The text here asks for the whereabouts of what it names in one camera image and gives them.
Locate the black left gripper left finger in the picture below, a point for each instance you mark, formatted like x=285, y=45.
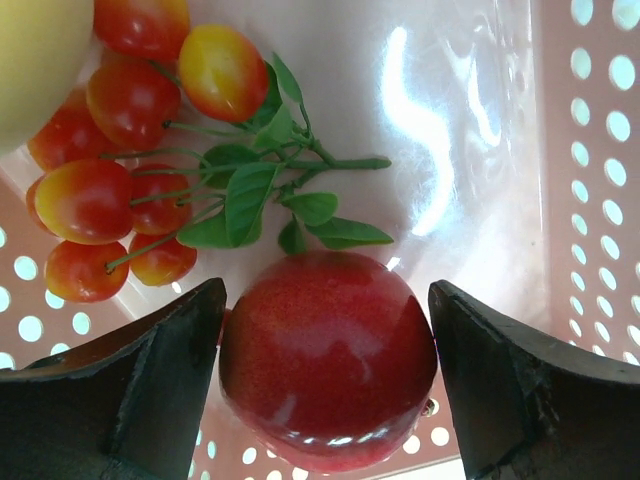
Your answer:
x=126, y=405

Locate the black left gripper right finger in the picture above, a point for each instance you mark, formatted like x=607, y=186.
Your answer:
x=526, y=405

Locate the red toy fruit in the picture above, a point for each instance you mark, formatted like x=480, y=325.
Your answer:
x=329, y=359

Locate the red toy cherry bunch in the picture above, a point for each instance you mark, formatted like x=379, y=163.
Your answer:
x=175, y=144

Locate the yellow-orange toy peach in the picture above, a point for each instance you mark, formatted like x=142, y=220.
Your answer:
x=43, y=48

